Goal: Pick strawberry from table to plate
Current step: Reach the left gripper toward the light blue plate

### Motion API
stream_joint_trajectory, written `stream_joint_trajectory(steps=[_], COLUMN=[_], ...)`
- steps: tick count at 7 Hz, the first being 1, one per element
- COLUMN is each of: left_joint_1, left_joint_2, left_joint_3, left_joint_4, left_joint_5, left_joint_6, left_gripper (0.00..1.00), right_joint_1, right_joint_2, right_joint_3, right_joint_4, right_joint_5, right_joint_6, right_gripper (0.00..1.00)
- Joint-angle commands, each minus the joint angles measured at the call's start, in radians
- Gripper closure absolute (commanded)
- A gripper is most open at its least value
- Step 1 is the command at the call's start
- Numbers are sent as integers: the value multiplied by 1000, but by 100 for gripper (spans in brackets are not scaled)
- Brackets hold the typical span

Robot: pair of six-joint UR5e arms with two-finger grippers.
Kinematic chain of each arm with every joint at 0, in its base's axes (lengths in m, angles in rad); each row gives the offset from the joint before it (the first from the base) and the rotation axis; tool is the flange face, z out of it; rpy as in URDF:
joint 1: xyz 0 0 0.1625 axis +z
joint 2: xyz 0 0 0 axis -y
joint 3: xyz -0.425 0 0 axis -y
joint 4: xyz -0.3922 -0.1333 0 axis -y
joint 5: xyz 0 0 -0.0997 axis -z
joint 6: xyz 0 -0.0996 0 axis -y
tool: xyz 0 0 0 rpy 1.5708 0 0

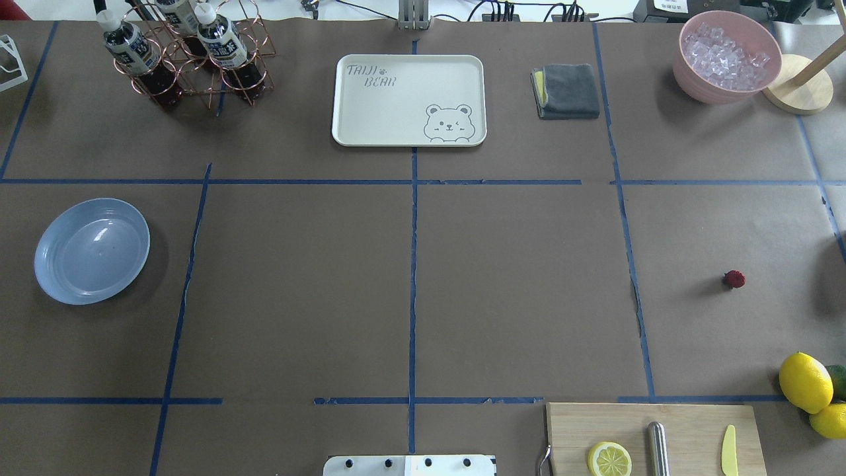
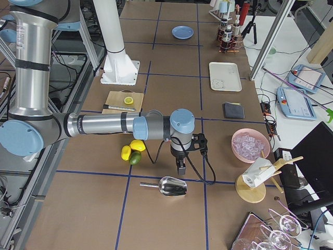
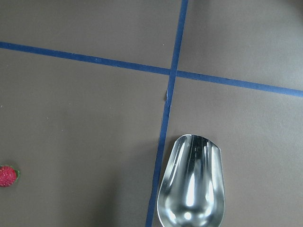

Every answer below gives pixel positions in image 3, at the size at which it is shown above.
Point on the red strawberry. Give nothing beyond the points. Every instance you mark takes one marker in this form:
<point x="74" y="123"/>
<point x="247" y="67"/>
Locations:
<point x="8" y="175"/>

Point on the silver metal scoop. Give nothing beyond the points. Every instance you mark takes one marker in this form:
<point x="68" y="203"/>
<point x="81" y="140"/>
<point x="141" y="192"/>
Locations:
<point x="192" y="191"/>

